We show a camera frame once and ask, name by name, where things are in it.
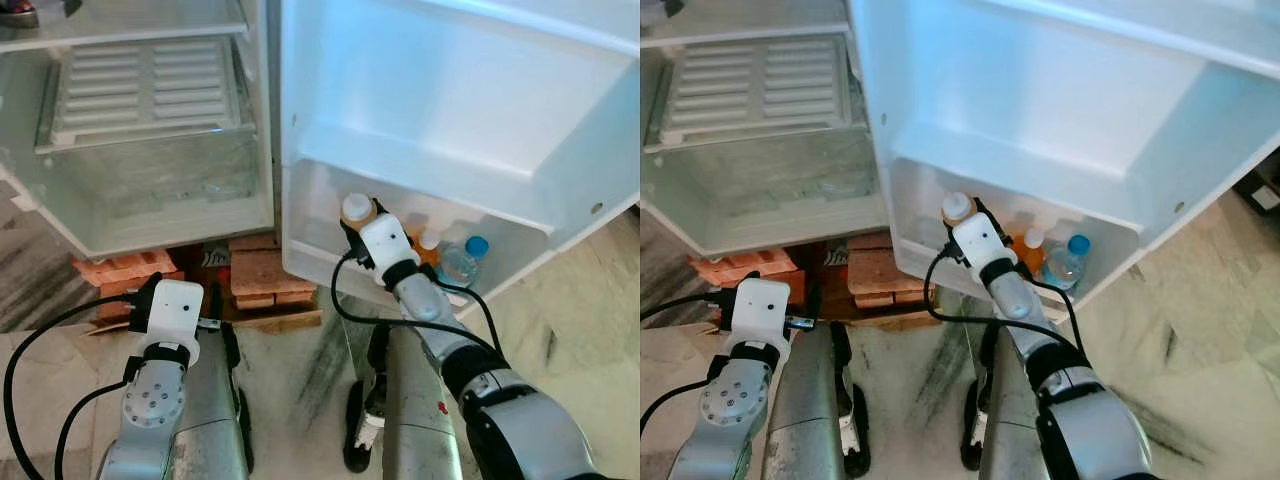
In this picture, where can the small white-capped bottle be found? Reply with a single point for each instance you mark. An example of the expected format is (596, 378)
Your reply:
(957, 206)
(356, 208)

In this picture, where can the orange squeeze bottle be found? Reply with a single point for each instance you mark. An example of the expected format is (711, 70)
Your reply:
(429, 245)
(1030, 248)

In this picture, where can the clear water bottle teal cap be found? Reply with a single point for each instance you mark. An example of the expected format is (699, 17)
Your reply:
(465, 262)
(1068, 262)

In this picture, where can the light grey fridge door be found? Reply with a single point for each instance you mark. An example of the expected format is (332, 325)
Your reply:
(450, 100)
(1050, 100)

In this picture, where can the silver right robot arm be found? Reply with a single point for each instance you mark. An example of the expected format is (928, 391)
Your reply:
(480, 390)
(1070, 390)

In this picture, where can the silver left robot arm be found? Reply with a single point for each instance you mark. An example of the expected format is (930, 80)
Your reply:
(150, 410)
(730, 410)

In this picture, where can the light grey fridge cabinet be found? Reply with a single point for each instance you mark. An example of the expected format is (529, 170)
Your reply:
(780, 222)
(150, 225)

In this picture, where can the glass fridge shelf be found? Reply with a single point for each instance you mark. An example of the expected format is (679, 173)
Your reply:
(120, 35)
(740, 33)

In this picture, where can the white door shelf bin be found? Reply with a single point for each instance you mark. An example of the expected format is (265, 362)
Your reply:
(320, 250)
(915, 250)

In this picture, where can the orange brick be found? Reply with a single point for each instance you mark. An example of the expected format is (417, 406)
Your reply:
(880, 272)
(125, 268)
(740, 267)
(265, 272)

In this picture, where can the wooden plank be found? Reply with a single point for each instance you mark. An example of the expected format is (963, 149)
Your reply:
(270, 320)

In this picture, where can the silver robot left leg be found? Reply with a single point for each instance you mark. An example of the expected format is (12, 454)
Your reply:
(205, 420)
(810, 420)

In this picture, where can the silver robot leg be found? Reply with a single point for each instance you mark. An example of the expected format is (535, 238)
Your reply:
(205, 420)
(410, 420)
(810, 420)
(1010, 430)

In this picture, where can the clear crisper drawer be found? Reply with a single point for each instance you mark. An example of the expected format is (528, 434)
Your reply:
(150, 175)
(770, 172)

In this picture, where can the silver robot right leg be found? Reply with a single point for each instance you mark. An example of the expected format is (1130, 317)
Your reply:
(410, 420)
(1010, 430)

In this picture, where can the white slotted crisper cover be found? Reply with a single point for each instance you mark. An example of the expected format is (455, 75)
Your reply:
(760, 90)
(145, 90)

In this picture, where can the black box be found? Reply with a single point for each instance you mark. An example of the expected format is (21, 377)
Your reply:
(1262, 185)

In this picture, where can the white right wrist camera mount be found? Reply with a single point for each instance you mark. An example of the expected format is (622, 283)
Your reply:
(385, 245)
(980, 243)

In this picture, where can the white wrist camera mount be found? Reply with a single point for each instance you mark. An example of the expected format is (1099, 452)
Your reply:
(760, 312)
(980, 243)
(385, 245)
(176, 312)

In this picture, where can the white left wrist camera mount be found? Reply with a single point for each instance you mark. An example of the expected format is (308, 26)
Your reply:
(176, 312)
(760, 312)

